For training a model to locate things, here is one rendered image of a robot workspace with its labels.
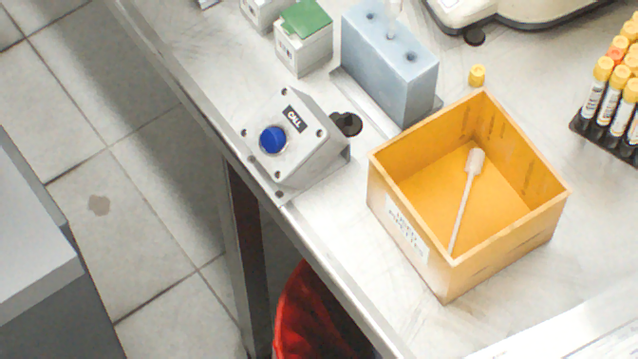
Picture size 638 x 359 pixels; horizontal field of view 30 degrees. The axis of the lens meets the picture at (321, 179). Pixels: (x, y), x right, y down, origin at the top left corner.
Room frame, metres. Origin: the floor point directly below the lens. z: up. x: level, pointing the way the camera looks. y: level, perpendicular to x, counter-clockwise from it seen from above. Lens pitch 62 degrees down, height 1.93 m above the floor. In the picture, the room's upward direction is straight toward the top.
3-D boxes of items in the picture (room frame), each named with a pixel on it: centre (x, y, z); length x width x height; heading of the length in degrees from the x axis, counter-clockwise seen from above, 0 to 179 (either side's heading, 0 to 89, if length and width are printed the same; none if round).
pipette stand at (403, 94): (0.65, -0.07, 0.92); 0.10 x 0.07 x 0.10; 38
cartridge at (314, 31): (0.70, 0.02, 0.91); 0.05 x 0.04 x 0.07; 126
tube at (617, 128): (0.59, -0.29, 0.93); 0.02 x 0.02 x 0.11
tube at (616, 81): (0.60, -0.28, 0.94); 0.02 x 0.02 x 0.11
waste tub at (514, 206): (0.51, -0.13, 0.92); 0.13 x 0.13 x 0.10; 33
